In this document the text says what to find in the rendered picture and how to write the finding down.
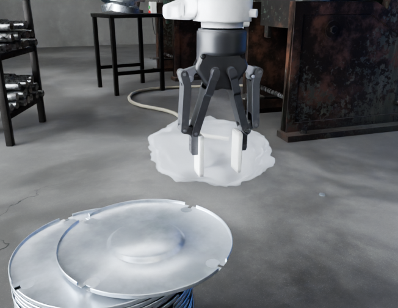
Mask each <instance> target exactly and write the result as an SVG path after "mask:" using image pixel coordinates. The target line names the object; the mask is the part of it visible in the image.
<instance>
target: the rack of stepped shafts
mask: <svg viewBox="0 0 398 308"><path fill-rule="evenodd" d="M22 2H23V10H24V19H25V21H9V20H8V19H0V112H1V119H2V125H3V130H4V137H5V143H6V147H13V146H14V145H15V139H14V135H13V128H12V121H11V119H12V118H14V117H15V116H17V115H18V114H20V113H22V112H23V111H25V110H27V109H29V108H30V107H32V106H33V105H35V104H37V111H38V119H39V122H40V123H45V122H46V115H45V106H44V101H43V97H44V95H45V93H44V90H42V83H41V78H40V69H39V64H38V55H37V45H38V41H37V39H36V38H35V32H34V24H33V18H32V9H31V0H22ZM16 29H26V30H16ZM27 46H28V47H27ZM12 50H13V51H12ZM26 53H29V54H30V59H31V67H32V75H16V74H14V73H4V72H3V67H2V60H5V59H9V58H12V57H16V56H20V55H22V54H26Z"/></svg>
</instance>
